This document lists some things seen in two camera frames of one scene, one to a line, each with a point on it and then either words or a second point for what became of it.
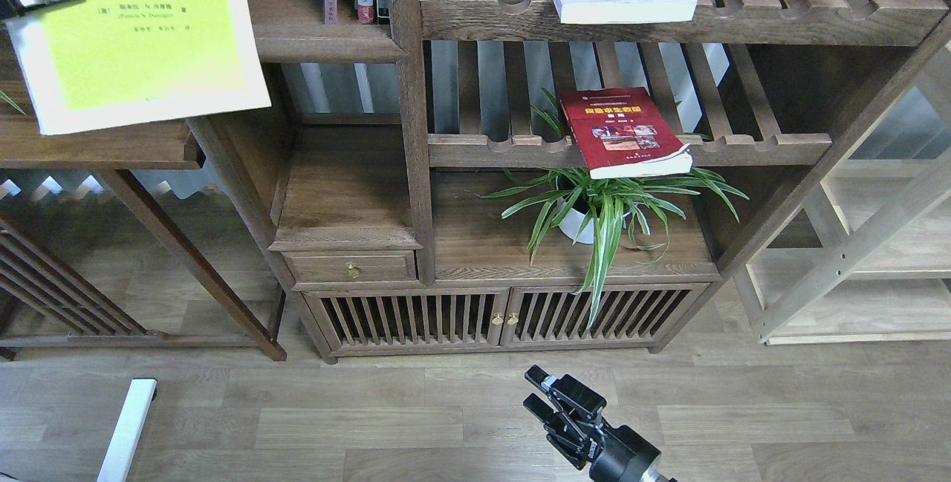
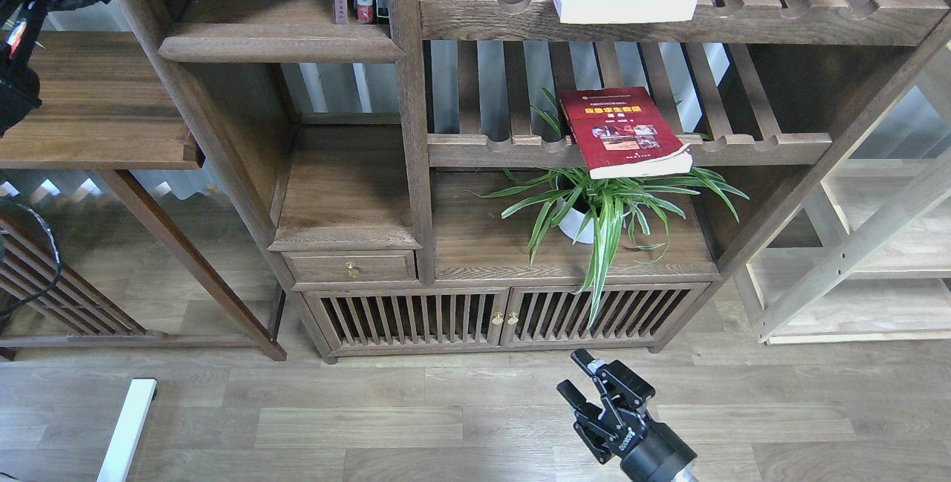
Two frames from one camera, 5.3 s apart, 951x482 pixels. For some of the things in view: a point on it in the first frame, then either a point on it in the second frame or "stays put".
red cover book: x=622 y=134 stays put
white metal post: x=125 y=443 stays put
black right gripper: x=611 y=453 to x=621 y=431
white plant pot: x=571 y=225 stays put
